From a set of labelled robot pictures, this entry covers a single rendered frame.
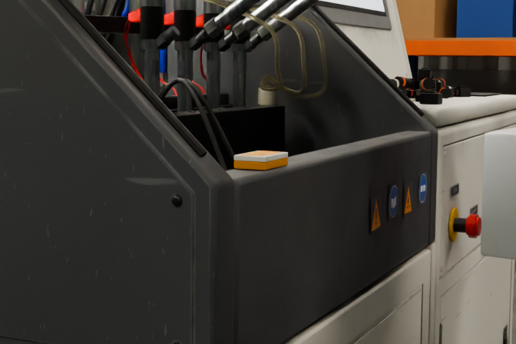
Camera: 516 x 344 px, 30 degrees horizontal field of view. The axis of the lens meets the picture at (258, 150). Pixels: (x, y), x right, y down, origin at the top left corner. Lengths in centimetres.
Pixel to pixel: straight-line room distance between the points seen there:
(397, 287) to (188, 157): 54
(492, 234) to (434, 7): 612
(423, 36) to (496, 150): 614
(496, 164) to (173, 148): 24
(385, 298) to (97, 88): 53
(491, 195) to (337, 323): 34
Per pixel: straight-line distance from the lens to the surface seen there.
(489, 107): 173
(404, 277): 124
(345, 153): 100
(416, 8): 687
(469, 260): 163
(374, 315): 113
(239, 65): 134
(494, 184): 71
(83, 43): 77
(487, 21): 673
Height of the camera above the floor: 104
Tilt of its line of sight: 5 degrees down
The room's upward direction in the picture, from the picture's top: 1 degrees clockwise
